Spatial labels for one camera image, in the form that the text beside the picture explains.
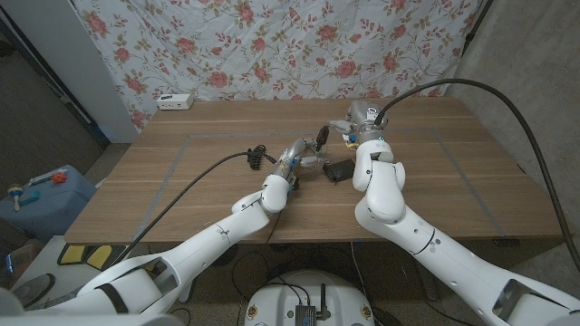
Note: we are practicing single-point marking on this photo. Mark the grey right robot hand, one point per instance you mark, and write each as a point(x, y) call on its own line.
point(364, 120)

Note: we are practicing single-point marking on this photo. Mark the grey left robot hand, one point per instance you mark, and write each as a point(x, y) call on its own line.
point(292, 151)

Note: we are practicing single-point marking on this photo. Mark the clear dispenser bottle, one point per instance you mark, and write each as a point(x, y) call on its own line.
point(313, 151)

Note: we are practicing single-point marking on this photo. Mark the black pump cap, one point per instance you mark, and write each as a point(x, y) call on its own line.
point(322, 137)

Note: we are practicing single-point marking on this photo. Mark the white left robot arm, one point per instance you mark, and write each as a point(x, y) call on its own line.
point(204, 244)

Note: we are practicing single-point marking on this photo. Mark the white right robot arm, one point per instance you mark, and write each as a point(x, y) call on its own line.
point(380, 190)

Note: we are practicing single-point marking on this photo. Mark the black card holder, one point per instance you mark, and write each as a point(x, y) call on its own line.
point(340, 169)

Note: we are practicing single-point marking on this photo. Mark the black hair claw clip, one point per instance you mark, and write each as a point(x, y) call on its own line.
point(256, 156)

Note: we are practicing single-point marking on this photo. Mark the floral backdrop cloth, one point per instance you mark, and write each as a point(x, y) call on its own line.
point(272, 45)

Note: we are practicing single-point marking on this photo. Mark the white power strip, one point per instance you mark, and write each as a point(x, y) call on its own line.
point(174, 102)

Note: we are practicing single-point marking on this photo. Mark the black backdrop stand pole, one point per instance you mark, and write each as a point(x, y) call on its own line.
point(476, 28)

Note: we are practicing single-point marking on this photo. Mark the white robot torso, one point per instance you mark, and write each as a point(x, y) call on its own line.
point(272, 303)

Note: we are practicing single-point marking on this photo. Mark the grey module with antenna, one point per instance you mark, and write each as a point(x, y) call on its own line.
point(306, 314)

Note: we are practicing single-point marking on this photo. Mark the white table leg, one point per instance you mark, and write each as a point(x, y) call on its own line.
point(186, 294)

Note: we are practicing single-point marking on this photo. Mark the black desk control panel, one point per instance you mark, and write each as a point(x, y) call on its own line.
point(506, 242)

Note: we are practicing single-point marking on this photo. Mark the yellow black floor mat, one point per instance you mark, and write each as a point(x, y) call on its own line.
point(72, 253)

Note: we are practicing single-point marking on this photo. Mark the white pillar panel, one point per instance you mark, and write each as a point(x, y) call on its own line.
point(68, 54)

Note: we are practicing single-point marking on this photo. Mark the blue storage box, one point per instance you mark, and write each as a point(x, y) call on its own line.
point(50, 213)

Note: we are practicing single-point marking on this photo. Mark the teal toy piece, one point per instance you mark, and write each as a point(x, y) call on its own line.
point(31, 198)

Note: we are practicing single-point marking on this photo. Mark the wooden maraca toy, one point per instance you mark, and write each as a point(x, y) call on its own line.
point(15, 191)

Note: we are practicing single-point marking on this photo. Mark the grey shoe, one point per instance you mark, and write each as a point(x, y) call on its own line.
point(31, 292)

